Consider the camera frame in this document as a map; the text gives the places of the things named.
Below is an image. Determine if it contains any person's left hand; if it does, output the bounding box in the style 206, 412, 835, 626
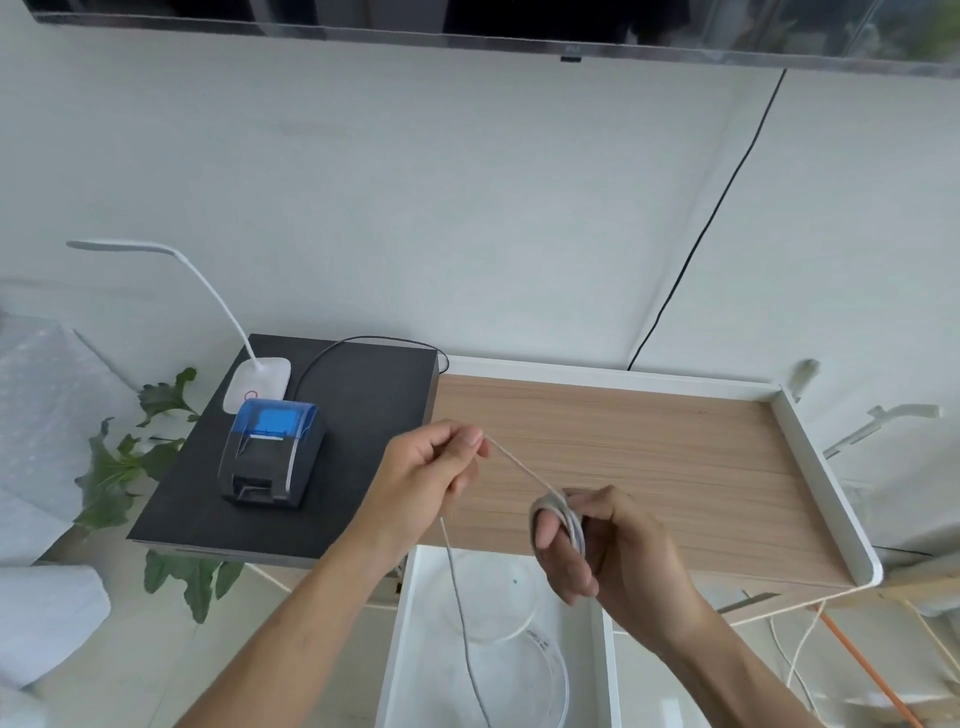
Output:
372, 420, 493, 558

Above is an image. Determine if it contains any person's right hand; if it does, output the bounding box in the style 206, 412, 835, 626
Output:
528, 485, 708, 655

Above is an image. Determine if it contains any thin white cable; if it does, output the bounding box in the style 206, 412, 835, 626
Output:
438, 435, 589, 728

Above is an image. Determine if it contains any person's left forearm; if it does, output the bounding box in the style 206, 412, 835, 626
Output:
174, 525, 412, 728

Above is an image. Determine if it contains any person's right forearm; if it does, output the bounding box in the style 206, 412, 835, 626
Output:
657, 598, 830, 728

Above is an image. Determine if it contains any wooden desk with white rim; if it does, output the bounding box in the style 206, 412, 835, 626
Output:
417, 355, 885, 591

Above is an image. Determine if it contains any black flat board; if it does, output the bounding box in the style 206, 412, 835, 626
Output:
125, 333, 441, 563

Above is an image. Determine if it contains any white open drawer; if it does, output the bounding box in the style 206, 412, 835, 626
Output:
374, 544, 624, 728

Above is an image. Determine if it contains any black and blue receipt printer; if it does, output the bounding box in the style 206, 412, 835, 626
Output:
216, 398, 328, 510

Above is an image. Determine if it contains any white gooseneck desk lamp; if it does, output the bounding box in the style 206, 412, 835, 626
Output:
65, 238, 293, 418

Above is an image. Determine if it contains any green leafy plant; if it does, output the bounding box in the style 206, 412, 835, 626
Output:
73, 366, 246, 625

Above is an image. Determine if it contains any white patterned cloth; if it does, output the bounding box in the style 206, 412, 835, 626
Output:
0, 311, 145, 567

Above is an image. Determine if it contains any white cushion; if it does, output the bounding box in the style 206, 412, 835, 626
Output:
0, 564, 113, 690

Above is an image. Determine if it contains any coiled translucent white cable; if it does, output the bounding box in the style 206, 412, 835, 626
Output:
444, 567, 573, 728

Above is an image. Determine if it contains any black printer cable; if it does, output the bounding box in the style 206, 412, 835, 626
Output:
288, 335, 450, 403

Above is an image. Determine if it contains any white floor cable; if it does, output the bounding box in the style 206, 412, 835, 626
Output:
766, 598, 829, 715

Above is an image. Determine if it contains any black screen power cable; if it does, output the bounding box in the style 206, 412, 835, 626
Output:
627, 69, 788, 373

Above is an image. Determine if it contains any orange cable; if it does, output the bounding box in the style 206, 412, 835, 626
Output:
813, 603, 925, 728

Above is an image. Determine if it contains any wall-mounted flat screen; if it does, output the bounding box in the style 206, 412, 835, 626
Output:
28, 0, 960, 81

